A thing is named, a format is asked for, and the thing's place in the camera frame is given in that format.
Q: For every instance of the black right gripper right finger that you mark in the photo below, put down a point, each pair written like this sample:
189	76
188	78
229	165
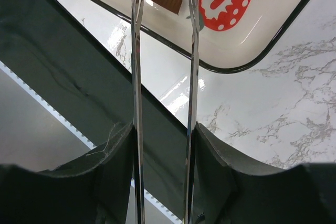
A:
237	188

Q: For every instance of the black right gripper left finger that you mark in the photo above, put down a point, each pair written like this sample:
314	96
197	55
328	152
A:
93	188

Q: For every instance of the metal tongs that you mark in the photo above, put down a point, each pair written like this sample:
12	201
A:
136	20

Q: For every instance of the strawberry print serving tray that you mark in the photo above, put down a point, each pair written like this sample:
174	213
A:
234	34

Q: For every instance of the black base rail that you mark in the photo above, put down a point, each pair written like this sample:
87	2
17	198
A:
68	68

